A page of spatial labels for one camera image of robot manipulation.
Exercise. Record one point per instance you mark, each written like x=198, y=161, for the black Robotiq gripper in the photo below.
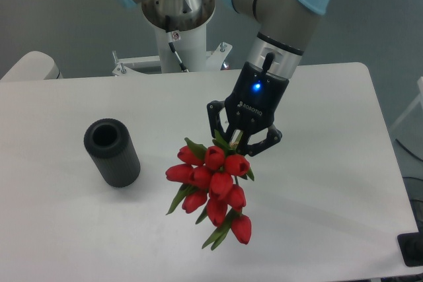
x=250, y=108

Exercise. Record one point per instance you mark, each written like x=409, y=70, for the red tulip bouquet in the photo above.
x=209, y=180

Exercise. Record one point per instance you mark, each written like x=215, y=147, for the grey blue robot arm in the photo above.
x=286, y=27

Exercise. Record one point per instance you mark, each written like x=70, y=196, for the dark grey ribbed vase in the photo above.
x=110, y=146

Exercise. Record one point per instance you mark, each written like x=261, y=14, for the white furniture at right edge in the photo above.
x=407, y=128

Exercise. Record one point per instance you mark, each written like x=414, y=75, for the black device at table edge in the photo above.
x=411, y=248

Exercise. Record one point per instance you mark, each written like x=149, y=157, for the white chair backrest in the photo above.
x=33, y=66

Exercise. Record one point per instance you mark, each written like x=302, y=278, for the white metal base frame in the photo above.
x=215, y=60

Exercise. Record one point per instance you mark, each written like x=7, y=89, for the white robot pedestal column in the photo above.
x=180, y=32

